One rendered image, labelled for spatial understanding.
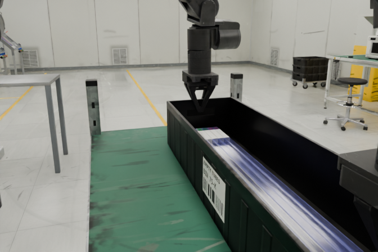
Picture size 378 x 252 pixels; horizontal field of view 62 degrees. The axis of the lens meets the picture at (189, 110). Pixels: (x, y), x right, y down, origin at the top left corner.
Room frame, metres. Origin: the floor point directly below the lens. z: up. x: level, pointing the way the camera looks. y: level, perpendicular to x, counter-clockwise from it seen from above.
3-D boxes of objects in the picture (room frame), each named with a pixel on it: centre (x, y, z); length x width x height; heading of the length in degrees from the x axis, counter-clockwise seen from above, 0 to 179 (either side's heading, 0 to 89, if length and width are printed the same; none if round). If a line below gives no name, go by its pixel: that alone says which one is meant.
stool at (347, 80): (3.85, -1.99, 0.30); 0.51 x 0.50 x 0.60; 152
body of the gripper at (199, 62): (0.77, -0.03, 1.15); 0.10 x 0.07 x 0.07; 15
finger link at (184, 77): (0.78, -0.02, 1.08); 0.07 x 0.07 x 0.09; 15
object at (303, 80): (6.48, -2.49, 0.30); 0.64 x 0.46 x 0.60; 109
